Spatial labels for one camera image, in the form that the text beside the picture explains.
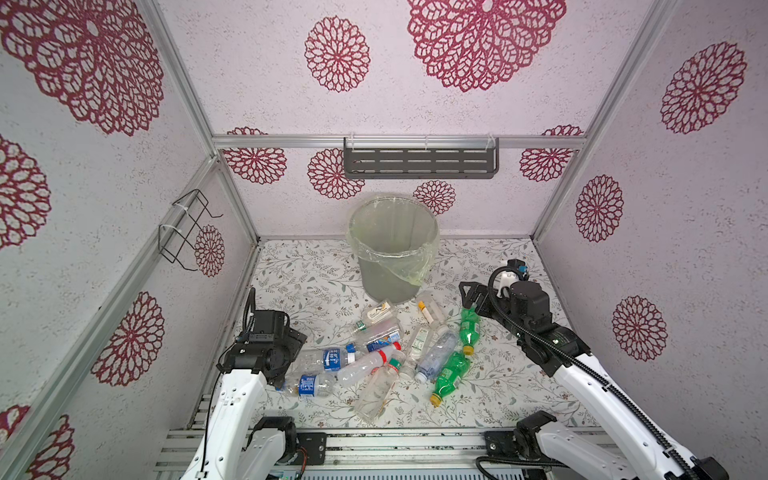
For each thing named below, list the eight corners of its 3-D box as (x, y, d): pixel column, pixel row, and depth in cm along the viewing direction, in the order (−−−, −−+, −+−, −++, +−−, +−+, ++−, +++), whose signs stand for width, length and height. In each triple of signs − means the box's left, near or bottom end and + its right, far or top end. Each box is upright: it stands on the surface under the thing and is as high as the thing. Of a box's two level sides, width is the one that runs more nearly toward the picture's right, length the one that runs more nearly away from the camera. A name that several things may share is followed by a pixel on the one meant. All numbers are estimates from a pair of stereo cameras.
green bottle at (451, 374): (422, 396, 84) (424, 390, 80) (454, 356, 91) (458, 348, 87) (437, 410, 82) (440, 404, 77) (469, 368, 89) (473, 360, 85)
